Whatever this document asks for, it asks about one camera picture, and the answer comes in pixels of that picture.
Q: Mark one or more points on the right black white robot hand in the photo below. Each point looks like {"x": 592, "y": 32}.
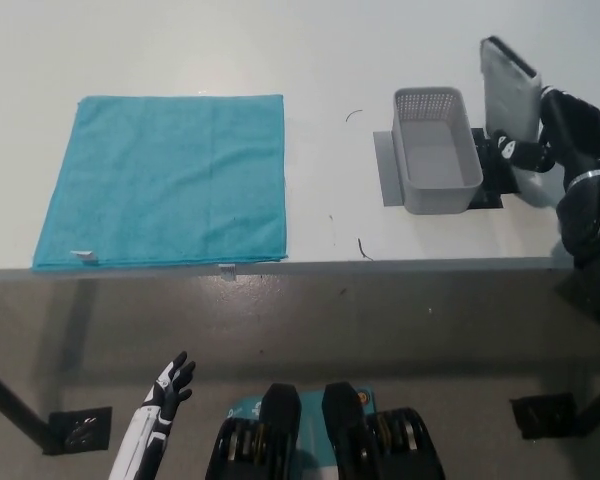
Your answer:
{"x": 580, "y": 135}

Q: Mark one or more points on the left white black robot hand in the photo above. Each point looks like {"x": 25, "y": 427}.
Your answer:
{"x": 150, "y": 430}

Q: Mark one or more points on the white grey calculator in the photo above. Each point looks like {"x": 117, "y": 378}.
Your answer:
{"x": 510, "y": 90}

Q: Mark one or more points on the black table foot plate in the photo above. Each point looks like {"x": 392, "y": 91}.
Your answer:
{"x": 80, "y": 429}

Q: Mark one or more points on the small grey perforated plastic basket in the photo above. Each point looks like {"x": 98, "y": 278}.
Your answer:
{"x": 435, "y": 165}

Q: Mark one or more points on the white barcode sticker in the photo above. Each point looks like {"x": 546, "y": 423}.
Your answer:
{"x": 227, "y": 270}

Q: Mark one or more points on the white cloth label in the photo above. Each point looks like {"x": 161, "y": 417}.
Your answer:
{"x": 84, "y": 256}

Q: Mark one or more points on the teal microfibre cloth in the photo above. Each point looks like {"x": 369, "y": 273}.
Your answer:
{"x": 165, "y": 180}

